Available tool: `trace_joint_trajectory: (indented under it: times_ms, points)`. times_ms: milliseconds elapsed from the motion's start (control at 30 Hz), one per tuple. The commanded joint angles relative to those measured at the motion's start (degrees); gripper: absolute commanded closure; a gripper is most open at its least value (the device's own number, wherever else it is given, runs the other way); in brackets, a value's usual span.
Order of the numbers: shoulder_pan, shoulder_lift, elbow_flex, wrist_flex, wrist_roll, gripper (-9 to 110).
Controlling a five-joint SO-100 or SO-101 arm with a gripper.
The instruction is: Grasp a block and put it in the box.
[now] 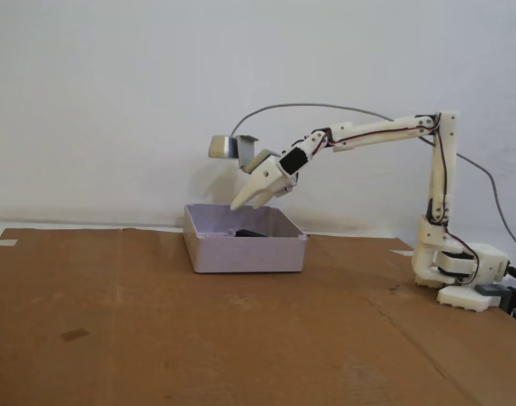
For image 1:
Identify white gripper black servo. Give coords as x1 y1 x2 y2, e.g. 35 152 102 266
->
230 144 314 211

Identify white plastic box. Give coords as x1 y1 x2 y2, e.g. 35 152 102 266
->
183 203 309 275

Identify grey webcam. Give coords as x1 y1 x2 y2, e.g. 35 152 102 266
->
208 134 239 160

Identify brown cardboard sheet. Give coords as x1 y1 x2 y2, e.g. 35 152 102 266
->
0 227 516 406

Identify grey black table clamp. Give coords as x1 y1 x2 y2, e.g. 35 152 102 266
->
475 283 516 326

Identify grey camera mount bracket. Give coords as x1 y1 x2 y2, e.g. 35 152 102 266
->
235 134 281 175

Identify grey camera cable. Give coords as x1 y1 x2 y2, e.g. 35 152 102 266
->
230 102 516 258

